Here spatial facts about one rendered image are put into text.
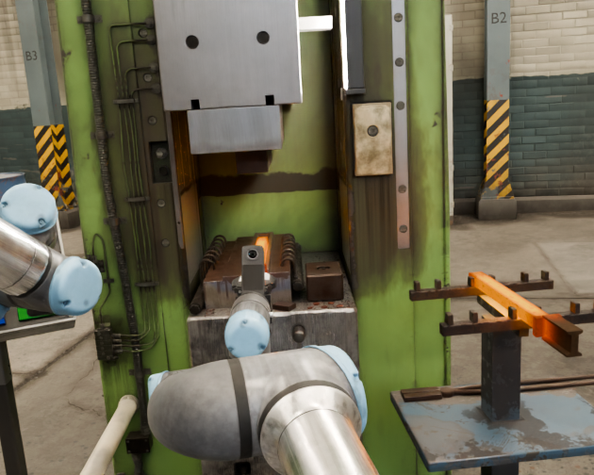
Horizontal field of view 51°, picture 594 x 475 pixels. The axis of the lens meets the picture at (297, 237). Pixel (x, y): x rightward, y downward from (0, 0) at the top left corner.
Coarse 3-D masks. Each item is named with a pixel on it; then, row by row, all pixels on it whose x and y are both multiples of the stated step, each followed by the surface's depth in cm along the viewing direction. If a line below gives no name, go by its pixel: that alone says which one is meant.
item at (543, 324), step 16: (480, 272) 138; (480, 288) 133; (496, 288) 127; (512, 304) 118; (528, 304) 116; (528, 320) 112; (544, 320) 108; (560, 320) 104; (544, 336) 108; (560, 336) 103; (576, 336) 100; (560, 352) 102; (576, 352) 101
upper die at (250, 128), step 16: (192, 112) 136; (208, 112) 136; (224, 112) 136; (240, 112) 136; (256, 112) 136; (272, 112) 136; (192, 128) 137; (208, 128) 137; (224, 128) 137; (240, 128) 137; (256, 128) 137; (272, 128) 137; (192, 144) 137; (208, 144) 137; (224, 144) 137; (240, 144) 137; (256, 144) 137; (272, 144) 137
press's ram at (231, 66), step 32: (160, 0) 131; (192, 0) 131; (224, 0) 131; (256, 0) 131; (288, 0) 131; (160, 32) 132; (192, 32) 132; (224, 32) 132; (256, 32) 132; (288, 32) 133; (160, 64) 134; (192, 64) 134; (224, 64) 134; (256, 64) 134; (288, 64) 134; (192, 96) 135; (224, 96) 135; (256, 96) 135; (288, 96) 135
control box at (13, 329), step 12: (60, 240) 134; (60, 252) 133; (12, 312) 126; (12, 324) 125; (24, 324) 126; (36, 324) 127; (48, 324) 128; (60, 324) 130; (72, 324) 133; (0, 336) 126; (12, 336) 129; (24, 336) 132
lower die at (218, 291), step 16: (240, 240) 180; (272, 240) 177; (224, 256) 166; (240, 256) 161; (272, 256) 158; (288, 256) 157; (208, 272) 151; (224, 272) 147; (240, 272) 146; (272, 272) 144; (288, 272) 144; (208, 288) 144; (224, 288) 144; (288, 288) 144; (208, 304) 145; (224, 304) 145
